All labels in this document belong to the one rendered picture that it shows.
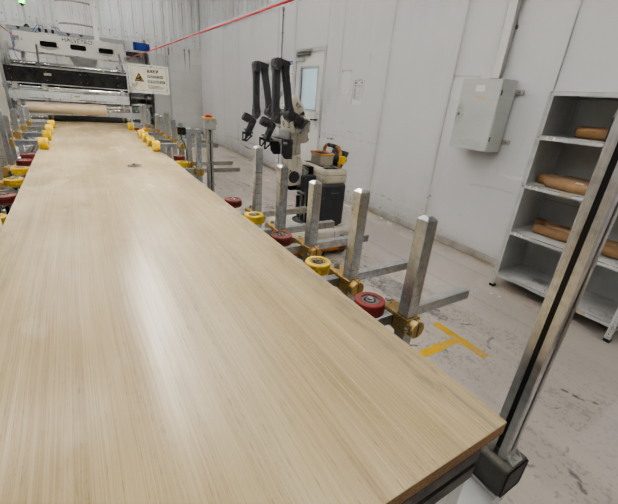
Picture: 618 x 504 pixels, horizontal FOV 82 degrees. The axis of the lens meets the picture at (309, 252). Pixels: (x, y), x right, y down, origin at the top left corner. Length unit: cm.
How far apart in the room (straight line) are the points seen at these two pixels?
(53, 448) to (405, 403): 53
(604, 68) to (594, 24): 33
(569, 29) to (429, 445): 347
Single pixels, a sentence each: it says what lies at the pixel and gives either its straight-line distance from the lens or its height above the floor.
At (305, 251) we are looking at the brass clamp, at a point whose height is 84.
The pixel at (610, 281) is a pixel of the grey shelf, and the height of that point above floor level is 27.
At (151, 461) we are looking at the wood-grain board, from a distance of 60.
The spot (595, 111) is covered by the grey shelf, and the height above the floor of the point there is 145.
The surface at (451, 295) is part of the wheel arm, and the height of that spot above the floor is 85.
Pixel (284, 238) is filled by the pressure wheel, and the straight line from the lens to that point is 127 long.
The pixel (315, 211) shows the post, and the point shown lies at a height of 100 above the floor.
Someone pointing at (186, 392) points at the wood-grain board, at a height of 90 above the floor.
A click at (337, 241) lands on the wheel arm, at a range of 144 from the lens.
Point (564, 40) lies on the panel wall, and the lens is 377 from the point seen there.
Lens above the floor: 137
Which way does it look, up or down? 23 degrees down
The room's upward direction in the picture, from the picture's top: 5 degrees clockwise
